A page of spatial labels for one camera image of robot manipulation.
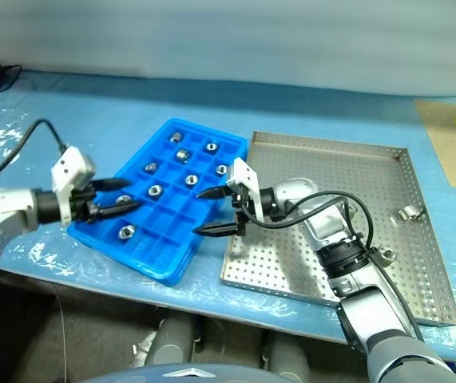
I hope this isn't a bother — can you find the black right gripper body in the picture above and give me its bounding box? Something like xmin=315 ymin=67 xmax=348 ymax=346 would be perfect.
xmin=229 ymin=186 xmax=258 ymax=239

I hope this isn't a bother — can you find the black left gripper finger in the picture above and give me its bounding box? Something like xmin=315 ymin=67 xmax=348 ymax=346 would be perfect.
xmin=93 ymin=200 xmax=141 ymax=221
xmin=90 ymin=178 xmax=133 ymax=192

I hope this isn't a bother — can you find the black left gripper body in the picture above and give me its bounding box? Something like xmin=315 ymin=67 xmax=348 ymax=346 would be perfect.
xmin=69 ymin=183 xmax=101 ymax=224

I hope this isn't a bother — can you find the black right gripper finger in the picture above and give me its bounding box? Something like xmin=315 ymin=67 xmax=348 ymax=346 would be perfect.
xmin=192 ymin=221 xmax=240 ymax=239
xmin=196 ymin=184 xmax=234 ymax=200

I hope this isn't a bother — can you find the blue compartment tray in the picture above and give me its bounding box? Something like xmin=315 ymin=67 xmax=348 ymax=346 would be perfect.
xmin=66 ymin=117 xmax=249 ymax=286

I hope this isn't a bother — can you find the perforated metal tray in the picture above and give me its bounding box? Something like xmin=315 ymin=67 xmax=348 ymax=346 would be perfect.
xmin=220 ymin=130 xmax=456 ymax=328

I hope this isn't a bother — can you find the grey rounded robot leg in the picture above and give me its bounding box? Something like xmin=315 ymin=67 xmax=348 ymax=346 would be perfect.
xmin=265 ymin=333 xmax=312 ymax=374
xmin=153 ymin=313 xmax=200 ymax=364

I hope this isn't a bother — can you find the blue-grey robot torso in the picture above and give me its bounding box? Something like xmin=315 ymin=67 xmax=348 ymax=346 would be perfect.
xmin=87 ymin=362 xmax=288 ymax=383

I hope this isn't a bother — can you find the brown mat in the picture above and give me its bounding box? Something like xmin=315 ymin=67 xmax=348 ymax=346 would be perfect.
xmin=414 ymin=99 xmax=456 ymax=191

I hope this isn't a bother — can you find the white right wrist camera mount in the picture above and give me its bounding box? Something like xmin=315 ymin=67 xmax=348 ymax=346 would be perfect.
xmin=225 ymin=157 xmax=267 ymax=223

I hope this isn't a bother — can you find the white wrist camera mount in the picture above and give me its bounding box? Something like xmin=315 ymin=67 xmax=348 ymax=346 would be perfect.
xmin=225 ymin=157 xmax=267 ymax=223
xmin=50 ymin=146 xmax=97 ymax=229

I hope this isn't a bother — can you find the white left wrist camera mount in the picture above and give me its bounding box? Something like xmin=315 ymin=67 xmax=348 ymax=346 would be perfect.
xmin=50 ymin=146 xmax=97 ymax=229

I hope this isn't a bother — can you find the black power adapter cable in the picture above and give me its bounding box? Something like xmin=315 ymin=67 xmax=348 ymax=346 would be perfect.
xmin=0 ymin=65 xmax=24 ymax=95

